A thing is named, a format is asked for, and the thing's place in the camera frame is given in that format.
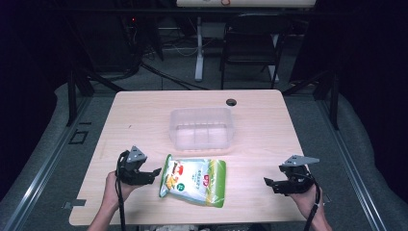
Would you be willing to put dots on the person's right hand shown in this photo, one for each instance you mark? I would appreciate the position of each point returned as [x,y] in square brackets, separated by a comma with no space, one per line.
[307,200]

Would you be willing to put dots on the white desk leg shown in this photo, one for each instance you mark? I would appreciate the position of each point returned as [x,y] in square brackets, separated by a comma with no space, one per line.
[199,48]

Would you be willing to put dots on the black metal stand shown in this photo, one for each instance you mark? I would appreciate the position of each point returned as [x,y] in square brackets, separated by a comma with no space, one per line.
[80,93]
[324,93]

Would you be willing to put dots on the clear plastic container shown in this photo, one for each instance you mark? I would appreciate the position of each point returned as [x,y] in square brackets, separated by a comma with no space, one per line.
[201,129]

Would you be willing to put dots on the person's left hand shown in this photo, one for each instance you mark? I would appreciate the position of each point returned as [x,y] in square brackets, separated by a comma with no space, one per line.
[112,192]

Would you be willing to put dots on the black folding chair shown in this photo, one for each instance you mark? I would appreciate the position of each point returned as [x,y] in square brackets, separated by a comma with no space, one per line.
[248,51]

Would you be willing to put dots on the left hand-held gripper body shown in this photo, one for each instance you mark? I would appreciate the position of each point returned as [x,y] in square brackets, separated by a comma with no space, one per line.
[134,167]

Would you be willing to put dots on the green and white snack bag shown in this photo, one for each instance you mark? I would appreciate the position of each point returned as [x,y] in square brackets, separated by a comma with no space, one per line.
[193,182]

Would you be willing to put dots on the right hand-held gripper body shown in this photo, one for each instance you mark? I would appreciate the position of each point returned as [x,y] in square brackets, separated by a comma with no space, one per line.
[294,179]

